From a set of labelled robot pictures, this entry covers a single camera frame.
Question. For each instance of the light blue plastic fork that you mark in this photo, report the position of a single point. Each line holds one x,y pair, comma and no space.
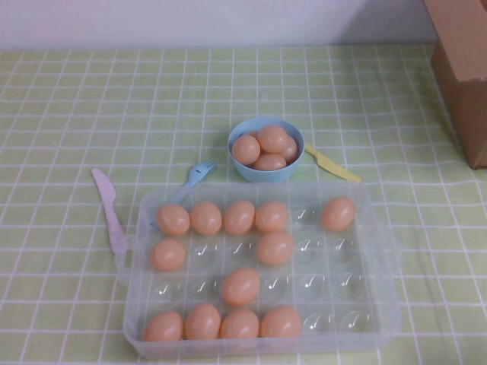
198,175

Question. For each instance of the lilac plastic knife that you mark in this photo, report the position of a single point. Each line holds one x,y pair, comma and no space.
108,201

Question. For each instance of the yellow plastic knife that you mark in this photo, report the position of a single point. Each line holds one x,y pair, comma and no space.
327,163

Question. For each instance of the clear plastic egg box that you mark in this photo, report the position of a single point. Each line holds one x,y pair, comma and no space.
323,266

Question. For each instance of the brown cardboard box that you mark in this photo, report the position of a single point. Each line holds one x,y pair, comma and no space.
464,57

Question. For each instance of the green checked tablecloth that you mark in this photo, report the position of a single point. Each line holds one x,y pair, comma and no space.
95,106

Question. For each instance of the light blue bowl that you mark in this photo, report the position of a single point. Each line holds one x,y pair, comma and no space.
266,175

